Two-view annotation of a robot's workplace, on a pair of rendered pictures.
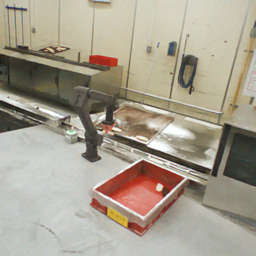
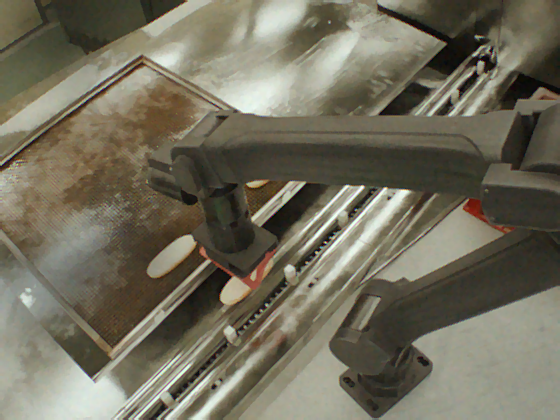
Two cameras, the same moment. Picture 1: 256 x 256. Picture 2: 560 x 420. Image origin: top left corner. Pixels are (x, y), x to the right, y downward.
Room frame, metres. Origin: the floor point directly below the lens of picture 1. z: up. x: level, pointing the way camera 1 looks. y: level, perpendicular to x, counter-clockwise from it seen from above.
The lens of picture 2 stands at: (1.52, 0.60, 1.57)
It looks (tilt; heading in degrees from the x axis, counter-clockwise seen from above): 47 degrees down; 291
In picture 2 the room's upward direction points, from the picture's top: 11 degrees counter-clockwise
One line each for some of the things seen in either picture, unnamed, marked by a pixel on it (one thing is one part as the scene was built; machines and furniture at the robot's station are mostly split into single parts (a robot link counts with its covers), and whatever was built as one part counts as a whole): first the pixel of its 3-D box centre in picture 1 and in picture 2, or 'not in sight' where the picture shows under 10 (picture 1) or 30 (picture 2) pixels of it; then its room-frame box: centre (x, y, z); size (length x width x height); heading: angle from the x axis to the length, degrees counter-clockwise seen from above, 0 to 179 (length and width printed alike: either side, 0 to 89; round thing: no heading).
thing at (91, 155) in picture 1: (91, 152); (386, 364); (1.54, 0.24, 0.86); 0.12 x 0.09 x 0.08; 50
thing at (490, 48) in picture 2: not in sight; (486, 48); (1.37, -0.55, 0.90); 0.06 x 0.01 x 0.06; 152
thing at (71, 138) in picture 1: (71, 138); not in sight; (1.75, 0.43, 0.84); 0.08 x 0.08 x 0.11; 62
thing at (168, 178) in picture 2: (112, 103); (188, 167); (1.79, 0.15, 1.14); 0.11 x 0.09 x 0.12; 160
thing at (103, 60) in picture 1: (103, 60); not in sight; (5.52, 0.73, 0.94); 0.51 x 0.36 x 0.13; 66
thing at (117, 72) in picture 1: (102, 83); not in sight; (5.52, 0.73, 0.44); 0.70 x 0.55 x 0.87; 62
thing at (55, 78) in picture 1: (54, 73); not in sight; (5.64, 1.81, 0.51); 3.00 x 1.26 x 1.03; 62
